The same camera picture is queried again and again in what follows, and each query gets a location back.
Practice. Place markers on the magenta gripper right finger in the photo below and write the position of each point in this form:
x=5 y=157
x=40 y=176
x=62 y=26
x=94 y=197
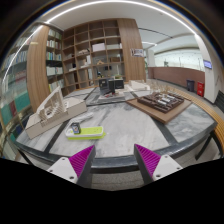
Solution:
x=153 y=166

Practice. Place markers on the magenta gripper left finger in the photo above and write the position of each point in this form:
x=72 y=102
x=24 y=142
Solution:
x=77 y=168

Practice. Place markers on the brown architectural model on board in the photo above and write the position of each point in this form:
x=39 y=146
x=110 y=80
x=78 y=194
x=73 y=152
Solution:
x=162 y=107

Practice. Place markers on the white architectural model on board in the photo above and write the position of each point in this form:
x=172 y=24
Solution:
x=53 y=111

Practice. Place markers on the light wooden stick model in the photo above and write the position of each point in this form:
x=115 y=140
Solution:
x=159 y=88

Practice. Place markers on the white building model far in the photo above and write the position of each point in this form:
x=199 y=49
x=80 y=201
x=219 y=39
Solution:
x=138 y=86

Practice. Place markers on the black block building model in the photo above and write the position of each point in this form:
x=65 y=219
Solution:
x=108 y=89

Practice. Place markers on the dark grey bin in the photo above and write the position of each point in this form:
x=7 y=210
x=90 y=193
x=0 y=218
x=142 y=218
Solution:
x=190 y=85

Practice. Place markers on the red bin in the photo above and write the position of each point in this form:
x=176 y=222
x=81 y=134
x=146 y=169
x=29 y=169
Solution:
x=200 y=89

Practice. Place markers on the curved wooden bookshelf left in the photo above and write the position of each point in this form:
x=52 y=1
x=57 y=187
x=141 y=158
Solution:
x=44 y=51

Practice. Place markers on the large wooden bookshelf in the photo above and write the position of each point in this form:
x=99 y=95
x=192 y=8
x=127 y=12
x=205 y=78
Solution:
x=101 y=49

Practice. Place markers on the blue wall screen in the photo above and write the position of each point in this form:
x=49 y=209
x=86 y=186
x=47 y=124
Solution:
x=207 y=64

